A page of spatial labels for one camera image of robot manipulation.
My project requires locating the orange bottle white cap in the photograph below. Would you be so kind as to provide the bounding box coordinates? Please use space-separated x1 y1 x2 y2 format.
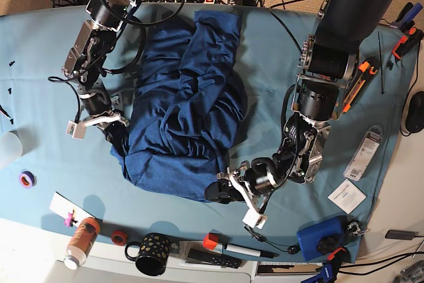
64 217 100 270

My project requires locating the purple tape roll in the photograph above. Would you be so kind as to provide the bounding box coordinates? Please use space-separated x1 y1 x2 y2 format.
19 171 36 188

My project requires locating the teal table cloth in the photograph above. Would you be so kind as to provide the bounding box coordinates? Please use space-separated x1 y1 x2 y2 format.
1 4 417 247

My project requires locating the pink clip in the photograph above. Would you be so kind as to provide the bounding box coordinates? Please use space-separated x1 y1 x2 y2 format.
64 211 78 227

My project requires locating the blue t-shirt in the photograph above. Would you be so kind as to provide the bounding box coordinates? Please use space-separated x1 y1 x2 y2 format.
111 11 247 202

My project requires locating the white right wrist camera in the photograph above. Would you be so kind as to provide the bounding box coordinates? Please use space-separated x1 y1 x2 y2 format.
66 121 86 140

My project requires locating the blue black clamp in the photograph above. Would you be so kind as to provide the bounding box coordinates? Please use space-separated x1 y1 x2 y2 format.
390 2 423 29

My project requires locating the black yellow-dotted mug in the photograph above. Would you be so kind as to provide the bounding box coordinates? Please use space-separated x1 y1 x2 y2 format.
125 233 172 276

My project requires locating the translucent plastic cup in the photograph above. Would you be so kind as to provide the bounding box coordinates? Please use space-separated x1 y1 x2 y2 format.
0 132 23 170

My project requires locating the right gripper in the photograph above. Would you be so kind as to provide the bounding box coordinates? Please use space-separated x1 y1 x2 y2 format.
79 92 130 156

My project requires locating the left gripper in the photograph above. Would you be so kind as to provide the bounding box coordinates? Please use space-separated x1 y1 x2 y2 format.
204 158 282 215

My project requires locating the black adapter right edge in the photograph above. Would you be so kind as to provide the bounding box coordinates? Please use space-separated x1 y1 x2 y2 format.
385 229 417 241

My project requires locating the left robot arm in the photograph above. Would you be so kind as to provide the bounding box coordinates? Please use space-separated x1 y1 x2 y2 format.
205 0 392 215

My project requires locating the orange black utility knife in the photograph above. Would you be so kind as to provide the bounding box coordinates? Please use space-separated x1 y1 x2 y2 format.
343 56 381 113

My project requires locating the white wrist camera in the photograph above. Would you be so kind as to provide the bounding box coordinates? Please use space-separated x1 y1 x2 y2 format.
66 121 86 140
242 209 268 229

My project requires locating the blue clamp bottom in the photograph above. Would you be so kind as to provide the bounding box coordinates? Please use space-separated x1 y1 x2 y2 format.
301 247 350 283

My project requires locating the orange tape roll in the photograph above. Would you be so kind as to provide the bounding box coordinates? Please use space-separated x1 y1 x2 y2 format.
111 230 128 246

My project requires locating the blue box with knob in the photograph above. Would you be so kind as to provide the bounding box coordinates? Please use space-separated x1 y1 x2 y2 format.
296 215 348 261

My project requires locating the black dotted remote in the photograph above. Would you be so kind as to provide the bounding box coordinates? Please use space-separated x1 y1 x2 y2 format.
187 249 243 269

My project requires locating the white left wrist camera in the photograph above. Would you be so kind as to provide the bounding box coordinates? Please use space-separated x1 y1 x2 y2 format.
242 209 268 229

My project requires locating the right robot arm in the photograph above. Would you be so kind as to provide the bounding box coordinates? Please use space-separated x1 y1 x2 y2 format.
48 0 156 155

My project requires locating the orange black clamp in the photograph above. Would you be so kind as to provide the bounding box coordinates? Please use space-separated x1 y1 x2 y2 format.
392 27 423 62

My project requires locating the black computer mouse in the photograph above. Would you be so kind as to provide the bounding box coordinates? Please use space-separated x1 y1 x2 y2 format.
405 91 424 134

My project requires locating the white paper leaflet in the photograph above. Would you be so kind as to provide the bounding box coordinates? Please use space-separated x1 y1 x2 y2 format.
328 179 366 214

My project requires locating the black marker pen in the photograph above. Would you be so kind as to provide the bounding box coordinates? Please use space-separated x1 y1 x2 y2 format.
223 244 278 259

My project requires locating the orange cube block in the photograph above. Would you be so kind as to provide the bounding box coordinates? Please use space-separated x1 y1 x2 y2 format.
203 233 220 251

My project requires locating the clear plastic blister pack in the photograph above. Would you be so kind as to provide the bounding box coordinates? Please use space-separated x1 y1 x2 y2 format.
343 125 384 182

